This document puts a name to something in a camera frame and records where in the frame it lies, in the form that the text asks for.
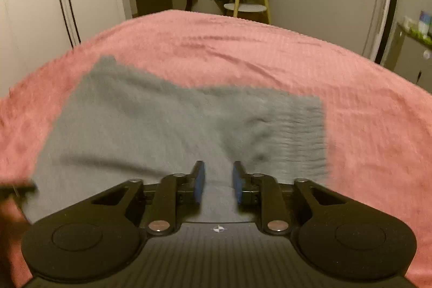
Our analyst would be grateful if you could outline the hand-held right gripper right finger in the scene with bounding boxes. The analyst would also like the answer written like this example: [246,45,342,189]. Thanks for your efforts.
[232,160,349,236]

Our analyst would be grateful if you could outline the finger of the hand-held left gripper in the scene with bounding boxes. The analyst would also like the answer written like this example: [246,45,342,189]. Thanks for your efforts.
[0,184,37,199]

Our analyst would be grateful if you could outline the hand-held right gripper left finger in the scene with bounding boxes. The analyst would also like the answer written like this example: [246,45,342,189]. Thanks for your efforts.
[89,160,206,236]

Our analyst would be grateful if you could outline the grey pants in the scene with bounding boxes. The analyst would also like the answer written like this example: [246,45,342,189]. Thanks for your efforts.
[23,55,331,224]

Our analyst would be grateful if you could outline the pink ribbed blanket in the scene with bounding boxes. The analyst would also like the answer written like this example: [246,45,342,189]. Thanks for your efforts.
[0,9,432,288]

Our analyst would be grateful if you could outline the grey cabinet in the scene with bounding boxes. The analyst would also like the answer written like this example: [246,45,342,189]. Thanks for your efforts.
[393,21,432,87]

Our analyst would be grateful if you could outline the white cup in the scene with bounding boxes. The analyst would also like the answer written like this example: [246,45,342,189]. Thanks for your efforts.
[403,16,420,31]

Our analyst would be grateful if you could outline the green leafy item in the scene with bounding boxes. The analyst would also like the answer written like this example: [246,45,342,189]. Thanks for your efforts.
[407,29,432,44]

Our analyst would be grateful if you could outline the blue and white container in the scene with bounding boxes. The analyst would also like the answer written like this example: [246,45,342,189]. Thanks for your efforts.
[418,10,432,35]

